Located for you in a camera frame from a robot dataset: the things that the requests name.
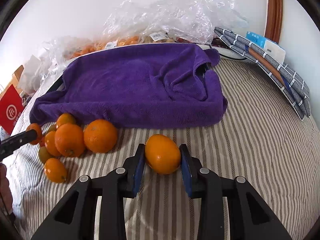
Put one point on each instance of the purple towel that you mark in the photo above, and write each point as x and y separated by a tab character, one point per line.
161	86

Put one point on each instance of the red small fruit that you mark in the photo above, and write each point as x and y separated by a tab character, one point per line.
42	142

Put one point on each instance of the wooden door frame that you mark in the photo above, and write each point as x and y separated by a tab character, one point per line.
274	20

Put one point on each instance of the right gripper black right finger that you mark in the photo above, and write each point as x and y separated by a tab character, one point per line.
250	217

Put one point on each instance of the large round orange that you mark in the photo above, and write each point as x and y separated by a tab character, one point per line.
69	140

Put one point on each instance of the front orange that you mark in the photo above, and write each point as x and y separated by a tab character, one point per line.
55	171

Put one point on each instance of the clear plastic bags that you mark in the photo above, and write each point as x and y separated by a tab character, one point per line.
161	21

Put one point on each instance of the white plastic bag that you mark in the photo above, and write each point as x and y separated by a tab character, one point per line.
34	73

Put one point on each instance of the green kiwi fruit back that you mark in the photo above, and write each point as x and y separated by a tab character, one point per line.
51	128

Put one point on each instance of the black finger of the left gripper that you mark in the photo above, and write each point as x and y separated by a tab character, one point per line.
8	146

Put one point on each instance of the orange behind pile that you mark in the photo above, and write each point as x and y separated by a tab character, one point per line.
65	118

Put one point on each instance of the red paper bag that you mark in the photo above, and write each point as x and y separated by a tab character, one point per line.
11	109

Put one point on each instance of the green kiwi fruit front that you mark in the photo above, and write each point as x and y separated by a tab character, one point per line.
44	155

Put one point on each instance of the grey checked folded cloth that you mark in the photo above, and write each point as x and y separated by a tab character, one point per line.
287	80

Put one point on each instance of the striped bed quilt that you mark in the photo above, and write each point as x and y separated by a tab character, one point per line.
260	138

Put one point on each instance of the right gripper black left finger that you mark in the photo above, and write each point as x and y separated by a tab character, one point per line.
73	217

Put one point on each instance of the mid pile orange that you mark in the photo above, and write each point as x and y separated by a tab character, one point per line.
49	142

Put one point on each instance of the green kiwi fruit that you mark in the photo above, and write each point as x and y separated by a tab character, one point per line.
51	128
44	155

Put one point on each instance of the small oval orange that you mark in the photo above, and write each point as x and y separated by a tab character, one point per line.
162	154

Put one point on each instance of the left hand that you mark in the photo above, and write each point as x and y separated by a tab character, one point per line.
6	196

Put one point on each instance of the blue white box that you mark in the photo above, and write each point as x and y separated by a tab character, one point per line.
272	48

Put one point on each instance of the big orange by towel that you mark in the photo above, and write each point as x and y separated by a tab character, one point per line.
100	136

